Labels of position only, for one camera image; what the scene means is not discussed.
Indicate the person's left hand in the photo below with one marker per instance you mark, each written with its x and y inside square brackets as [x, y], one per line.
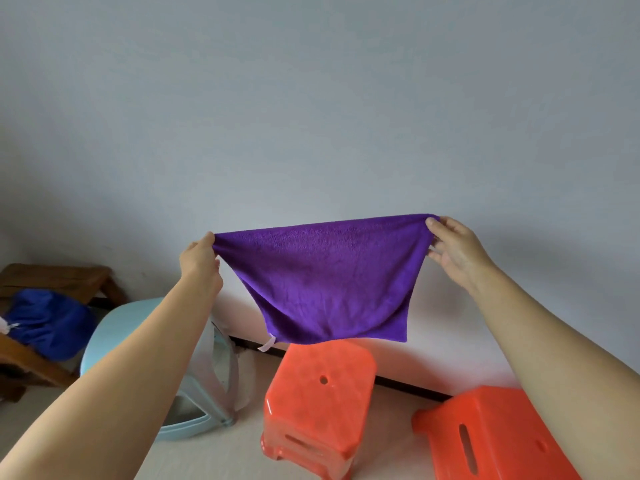
[199, 267]

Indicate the purple microfibre towel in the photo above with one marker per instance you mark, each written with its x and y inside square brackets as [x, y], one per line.
[325, 279]

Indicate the orange plastic stool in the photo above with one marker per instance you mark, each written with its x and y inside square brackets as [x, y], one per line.
[320, 399]
[500, 434]

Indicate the light blue plastic stool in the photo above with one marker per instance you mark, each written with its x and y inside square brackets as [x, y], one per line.
[215, 374]

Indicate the person's right forearm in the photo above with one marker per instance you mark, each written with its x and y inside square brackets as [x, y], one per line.
[555, 374]

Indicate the brown wooden bench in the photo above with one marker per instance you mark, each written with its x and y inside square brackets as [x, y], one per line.
[55, 277]

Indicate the blue cloth bundle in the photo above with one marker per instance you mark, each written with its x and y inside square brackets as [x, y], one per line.
[47, 322]

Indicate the person's left forearm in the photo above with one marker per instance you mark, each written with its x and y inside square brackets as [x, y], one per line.
[125, 379]

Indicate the person's right hand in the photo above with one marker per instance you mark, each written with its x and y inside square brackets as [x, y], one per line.
[460, 254]

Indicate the person's left thumb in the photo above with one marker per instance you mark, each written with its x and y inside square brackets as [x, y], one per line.
[207, 240]

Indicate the person's right thumb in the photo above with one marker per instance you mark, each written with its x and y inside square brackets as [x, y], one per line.
[437, 227]

